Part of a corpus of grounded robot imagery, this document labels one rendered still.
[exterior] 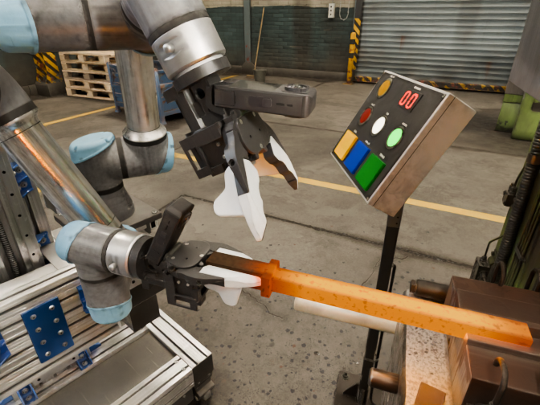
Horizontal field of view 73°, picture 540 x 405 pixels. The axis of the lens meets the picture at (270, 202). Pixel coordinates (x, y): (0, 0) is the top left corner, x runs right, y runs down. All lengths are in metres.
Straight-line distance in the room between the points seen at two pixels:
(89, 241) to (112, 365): 0.95
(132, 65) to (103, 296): 0.53
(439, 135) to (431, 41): 7.46
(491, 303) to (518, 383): 0.13
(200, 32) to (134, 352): 1.31
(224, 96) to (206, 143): 0.06
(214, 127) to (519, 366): 0.43
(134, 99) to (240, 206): 0.63
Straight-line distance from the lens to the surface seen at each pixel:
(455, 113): 0.86
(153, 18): 0.44
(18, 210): 1.13
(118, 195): 1.10
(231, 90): 0.43
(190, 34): 0.43
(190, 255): 0.57
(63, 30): 0.54
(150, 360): 1.53
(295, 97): 0.41
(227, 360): 1.74
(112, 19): 0.54
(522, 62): 0.50
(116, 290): 0.71
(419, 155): 0.85
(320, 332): 1.85
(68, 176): 0.76
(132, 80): 0.97
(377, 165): 0.88
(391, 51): 8.38
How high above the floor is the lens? 1.34
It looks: 27 degrees down
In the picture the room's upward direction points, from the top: straight up
